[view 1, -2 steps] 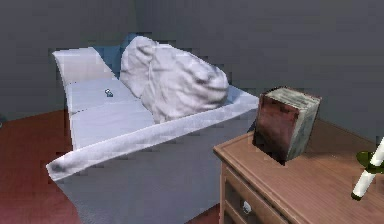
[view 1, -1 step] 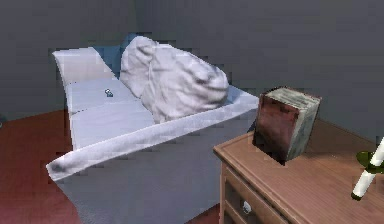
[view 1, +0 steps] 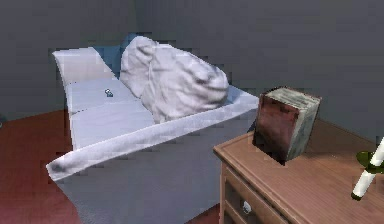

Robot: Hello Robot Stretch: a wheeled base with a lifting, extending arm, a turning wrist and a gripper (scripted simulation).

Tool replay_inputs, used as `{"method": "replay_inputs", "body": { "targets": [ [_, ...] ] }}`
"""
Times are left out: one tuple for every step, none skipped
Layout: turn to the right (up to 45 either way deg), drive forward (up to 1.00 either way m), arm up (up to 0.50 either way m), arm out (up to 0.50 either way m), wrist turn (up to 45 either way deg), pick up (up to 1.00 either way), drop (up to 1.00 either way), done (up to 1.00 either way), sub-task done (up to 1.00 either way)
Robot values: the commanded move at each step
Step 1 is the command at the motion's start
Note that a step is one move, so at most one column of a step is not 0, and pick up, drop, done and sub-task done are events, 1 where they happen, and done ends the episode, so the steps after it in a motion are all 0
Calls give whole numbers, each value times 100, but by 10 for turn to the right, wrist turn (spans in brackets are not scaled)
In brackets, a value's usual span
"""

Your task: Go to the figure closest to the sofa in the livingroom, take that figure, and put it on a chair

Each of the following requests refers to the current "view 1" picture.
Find blue cushion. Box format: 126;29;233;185
93;32;139;79

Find white candle with green leaf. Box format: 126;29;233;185
350;135;384;202

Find pale grey sofa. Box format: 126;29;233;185
45;46;261;224

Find red and grey box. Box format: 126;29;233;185
252;86;322;166

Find brown wooden chest of drawers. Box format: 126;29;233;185
213;118;384;224

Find white crumpled pillow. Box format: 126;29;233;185
119;35;230;124

